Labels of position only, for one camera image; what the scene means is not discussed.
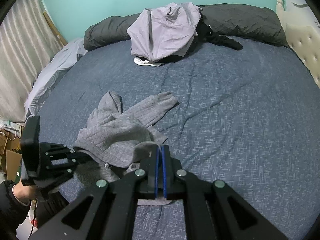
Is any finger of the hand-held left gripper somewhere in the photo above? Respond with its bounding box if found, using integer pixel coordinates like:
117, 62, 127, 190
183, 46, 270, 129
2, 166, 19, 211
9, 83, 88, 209
40, 142, 89, 163
37, 164, 75, 193

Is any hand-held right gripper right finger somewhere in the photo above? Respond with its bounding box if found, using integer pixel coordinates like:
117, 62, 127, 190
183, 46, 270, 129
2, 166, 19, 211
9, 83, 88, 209
162, 145, 289, 240

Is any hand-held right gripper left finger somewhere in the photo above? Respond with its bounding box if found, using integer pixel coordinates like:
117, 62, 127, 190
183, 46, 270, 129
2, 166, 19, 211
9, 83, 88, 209
30, 145, 162, 240

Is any grey knit sweater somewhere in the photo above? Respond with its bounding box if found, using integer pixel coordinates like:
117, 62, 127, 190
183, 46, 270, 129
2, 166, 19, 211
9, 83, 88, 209
74, 91, 179, 205

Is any brown cardboard box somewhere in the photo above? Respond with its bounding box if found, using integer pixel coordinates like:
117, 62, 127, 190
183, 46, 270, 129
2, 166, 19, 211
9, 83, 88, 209
5, 150, 23, 180

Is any light blue sheet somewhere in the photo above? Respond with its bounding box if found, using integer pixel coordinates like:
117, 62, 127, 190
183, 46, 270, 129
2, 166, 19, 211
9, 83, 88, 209
25, 38, 88, 120

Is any beige striped curtain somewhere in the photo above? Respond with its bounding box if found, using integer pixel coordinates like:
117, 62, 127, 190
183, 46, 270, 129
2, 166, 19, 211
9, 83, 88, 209
0, 0, 68, 123

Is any white garment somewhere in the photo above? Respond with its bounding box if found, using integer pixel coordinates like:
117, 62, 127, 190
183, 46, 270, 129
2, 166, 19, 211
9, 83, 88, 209
134, 56, 162, 67

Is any lilac garment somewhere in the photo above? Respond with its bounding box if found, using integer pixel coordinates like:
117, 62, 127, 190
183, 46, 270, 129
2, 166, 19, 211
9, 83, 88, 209
127, 2, 203, 62

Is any black garment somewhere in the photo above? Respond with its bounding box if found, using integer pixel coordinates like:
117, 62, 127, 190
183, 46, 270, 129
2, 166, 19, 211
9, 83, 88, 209
195, 15, 243, 50

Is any dark grey rolled duvet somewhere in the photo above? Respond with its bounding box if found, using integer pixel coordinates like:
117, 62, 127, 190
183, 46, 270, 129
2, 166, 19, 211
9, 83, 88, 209
83, 3, 288, 52

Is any cream tufted headboard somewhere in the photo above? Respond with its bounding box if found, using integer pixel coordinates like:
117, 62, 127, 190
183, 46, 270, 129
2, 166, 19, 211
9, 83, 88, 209
275, 0, 320, 88

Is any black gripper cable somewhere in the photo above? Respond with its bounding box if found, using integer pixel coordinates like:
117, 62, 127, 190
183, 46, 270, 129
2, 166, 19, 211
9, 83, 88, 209
27, 197, 39, 238

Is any wooden frame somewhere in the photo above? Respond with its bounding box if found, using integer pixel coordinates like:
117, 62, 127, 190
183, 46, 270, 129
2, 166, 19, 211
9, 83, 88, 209
42, 11, 68, 47

